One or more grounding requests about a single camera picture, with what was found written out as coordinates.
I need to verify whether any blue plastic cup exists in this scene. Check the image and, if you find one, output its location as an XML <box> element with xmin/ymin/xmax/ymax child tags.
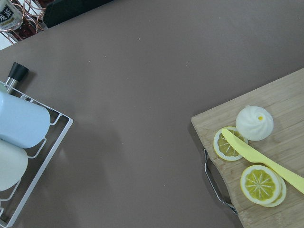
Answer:
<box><xmin>0</xmin><ymin>92</ymin><xmax>50</xmax><ymax>148</ymax></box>

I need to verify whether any black rubber stopper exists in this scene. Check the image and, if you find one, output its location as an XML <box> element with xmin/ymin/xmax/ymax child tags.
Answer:
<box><xmin>6</xmin><ymin>62</ymin><xmax>29</xmax><ymax>87</ymax></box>

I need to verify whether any labelled drink bottle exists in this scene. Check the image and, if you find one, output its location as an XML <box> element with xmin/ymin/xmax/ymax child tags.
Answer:
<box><xmin>0</xmin><ymin>0</ymin><xmax>23</xmax><ymax>31</ymax></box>

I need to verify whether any white wire cup rack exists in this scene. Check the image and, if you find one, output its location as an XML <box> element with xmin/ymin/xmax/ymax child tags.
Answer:
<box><xmin>0</xmin><ymin>82</ymin><xmax>73</xmax><ymax>228</ymax></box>

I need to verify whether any lemon slice upper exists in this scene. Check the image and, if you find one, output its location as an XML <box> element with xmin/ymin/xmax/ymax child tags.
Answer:
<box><xmin>213</xmin><ymin>126</ymin><xmax>248</xmax><ymax>162</ymax></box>

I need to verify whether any lemon slice lower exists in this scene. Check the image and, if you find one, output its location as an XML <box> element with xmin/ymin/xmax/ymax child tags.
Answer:
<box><xmin>240</xmin><ymin>165</ymin><xmax>287</xmax><ymax>208</ymax></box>

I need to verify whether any bamboo cutting board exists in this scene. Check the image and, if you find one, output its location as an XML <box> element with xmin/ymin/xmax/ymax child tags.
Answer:
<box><xmin>191</xmin><ymin>70</ymin><xmax>304</xmax><ymax>228</ymax></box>

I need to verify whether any metal cutting board handle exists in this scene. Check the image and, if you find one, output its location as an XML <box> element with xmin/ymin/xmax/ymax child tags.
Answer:
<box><xmin>203</xmin><ymin>149</ymin><xmax>238</xmax><ymax>216</ymax></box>

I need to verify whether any white plastic cup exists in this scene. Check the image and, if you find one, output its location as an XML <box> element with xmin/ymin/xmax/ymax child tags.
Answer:
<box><xmin>0</xmin><ymin>140</ymin><xmax>28</xmax><ymax>191</ymax></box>

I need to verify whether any white toy steamed bun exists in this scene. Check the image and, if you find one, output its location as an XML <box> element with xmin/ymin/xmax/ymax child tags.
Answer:
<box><xmin>236</xmin><ymin>105</ymin><xmax>274</xmax><ymax>141</ymax></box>

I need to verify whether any lemon slice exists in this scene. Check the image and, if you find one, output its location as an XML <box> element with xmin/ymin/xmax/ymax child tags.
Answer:
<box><xmin>213</xmin><ymin>126</ymin><xmax>248</xmax><ymax>162</ymax></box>
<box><xmin>240</xmin><ymin>165</ymin><xmax>287</xmax><ymax>208</ymax></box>

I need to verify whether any copper wire bottle rack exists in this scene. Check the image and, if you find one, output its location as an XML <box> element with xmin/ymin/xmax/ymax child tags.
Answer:
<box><xmin>0</xmin><ymin>0</ymin><xmax>44</xmax><ymax>44</ymax></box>

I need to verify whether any yellow plastic knife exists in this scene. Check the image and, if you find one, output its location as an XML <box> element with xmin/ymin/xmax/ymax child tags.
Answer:
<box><xmin>221</xmin><ymin>129</ymin><xmax>304</xmax><ymax>193</ymax></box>

